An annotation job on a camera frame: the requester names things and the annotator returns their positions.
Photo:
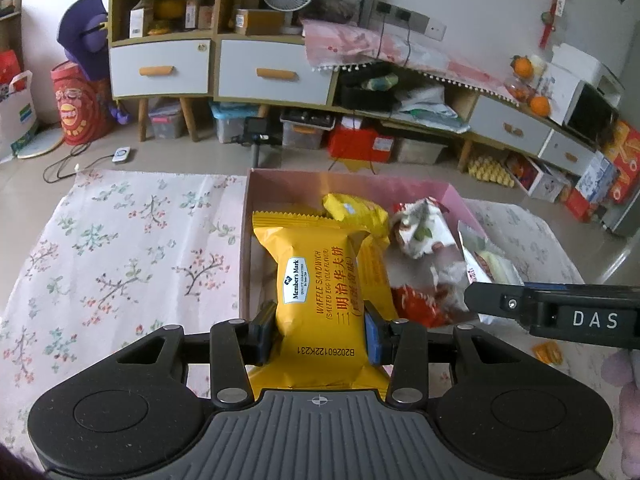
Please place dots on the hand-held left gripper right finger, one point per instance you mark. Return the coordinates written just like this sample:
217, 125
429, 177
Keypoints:
374, 340

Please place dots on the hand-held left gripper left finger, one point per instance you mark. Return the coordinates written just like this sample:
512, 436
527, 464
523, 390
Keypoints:
261, 335

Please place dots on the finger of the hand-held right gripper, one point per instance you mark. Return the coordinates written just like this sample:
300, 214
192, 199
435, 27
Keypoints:
495, 301

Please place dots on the cream white snack packet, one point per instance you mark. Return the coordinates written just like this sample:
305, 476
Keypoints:
492, 265

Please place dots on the red snack packet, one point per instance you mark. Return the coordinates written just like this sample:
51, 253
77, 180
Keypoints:
420, 305

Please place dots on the mustard yellow snack packet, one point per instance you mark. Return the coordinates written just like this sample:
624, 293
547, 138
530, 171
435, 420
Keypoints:
374, 270

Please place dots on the yellow waffle snack packet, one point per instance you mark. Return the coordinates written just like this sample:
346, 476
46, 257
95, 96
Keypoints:
310, 260

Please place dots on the pink-lined cardboard box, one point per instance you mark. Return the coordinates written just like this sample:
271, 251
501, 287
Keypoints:
300, 185

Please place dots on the white text-printed snack packet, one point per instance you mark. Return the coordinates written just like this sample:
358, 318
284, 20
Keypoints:
450, 275

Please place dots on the orange and white snack packet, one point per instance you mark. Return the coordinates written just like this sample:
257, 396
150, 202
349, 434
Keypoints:
547, 352

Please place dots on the pale purple fuzzy cloth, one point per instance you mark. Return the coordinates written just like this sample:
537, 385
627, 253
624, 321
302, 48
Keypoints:
630, 400

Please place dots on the white green-printed snack packet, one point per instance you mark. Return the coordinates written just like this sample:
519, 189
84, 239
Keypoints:
422, 230

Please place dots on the white fruit carton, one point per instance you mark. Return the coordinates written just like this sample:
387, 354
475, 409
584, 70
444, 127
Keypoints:
540, 180

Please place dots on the bright yellow patterned snack packet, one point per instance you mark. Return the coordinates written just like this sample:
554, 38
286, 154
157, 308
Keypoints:
355, 210

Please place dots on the yellow egg tray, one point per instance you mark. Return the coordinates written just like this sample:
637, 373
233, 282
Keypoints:
492, 170

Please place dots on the blue and white carton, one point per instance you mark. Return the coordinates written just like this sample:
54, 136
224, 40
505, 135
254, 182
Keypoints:
597, 177

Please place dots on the floral printed cloth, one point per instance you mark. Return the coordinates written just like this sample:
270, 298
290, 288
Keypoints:
125, 270

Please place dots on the red and yellow gift box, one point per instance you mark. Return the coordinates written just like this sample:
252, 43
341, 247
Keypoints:
625, 160

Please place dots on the low cabinet white drawer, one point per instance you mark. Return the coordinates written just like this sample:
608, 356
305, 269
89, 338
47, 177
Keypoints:
567, 155
510, 127

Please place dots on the low wooden cabinet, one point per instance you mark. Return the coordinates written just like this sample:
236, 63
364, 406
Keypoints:
500, 110

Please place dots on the red storage box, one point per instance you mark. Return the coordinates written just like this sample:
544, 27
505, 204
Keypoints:
360, 142

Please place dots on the orange fruit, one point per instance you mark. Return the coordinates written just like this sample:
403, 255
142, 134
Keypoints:
522, 66
540, 106

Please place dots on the white plastic bags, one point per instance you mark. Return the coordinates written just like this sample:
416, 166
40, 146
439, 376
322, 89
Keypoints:
430, 107

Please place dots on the clear plastic bin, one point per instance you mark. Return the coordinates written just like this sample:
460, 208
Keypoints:
307, 132

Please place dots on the blue-lidded plastic bin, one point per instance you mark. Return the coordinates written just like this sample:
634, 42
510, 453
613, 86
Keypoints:
232, 125

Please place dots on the white microwave oven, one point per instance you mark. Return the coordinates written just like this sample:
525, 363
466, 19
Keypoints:
585, 95

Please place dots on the white power adapter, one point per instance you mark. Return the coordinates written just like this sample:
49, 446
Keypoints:
122, 154

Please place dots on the grey plastic storage bin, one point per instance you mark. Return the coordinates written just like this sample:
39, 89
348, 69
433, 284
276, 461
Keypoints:
167, 122

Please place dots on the wide white drawer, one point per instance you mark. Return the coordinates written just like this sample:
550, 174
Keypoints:
275, 72

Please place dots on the dark maroon clothing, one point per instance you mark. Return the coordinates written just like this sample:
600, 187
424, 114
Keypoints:
7, 460

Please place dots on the small white drawer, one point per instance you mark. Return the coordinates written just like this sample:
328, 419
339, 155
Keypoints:
160, 67

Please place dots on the round white floor plate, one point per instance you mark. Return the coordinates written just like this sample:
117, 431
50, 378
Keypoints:
42, 145

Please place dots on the red round printed bag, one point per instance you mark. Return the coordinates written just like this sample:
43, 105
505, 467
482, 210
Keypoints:
82, 105

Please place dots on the pink floral cover cloth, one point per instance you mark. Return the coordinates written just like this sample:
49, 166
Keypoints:
360, 42

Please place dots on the red hanging ornament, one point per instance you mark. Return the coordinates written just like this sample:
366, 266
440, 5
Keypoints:
555, 5

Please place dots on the white refrigerator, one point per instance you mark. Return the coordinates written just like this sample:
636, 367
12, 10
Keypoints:
615, 10

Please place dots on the brown cardboard box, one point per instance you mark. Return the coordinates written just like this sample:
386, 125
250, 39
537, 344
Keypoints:
260, 22

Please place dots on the white shopping bag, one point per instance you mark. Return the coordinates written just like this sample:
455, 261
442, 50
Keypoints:
17, 115

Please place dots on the white carton on shelf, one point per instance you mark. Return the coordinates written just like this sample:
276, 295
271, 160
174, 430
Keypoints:
141, 20

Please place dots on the purple plush toy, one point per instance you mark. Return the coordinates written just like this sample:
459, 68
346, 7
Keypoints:
87, 35

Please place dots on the red gift bag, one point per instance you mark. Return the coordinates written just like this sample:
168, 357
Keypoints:
7, 67

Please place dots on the black camera on stand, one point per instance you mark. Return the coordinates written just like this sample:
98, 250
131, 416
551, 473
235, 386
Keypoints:
260, 132

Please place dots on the grey wall socket panel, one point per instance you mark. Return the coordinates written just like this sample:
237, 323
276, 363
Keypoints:
410, 17

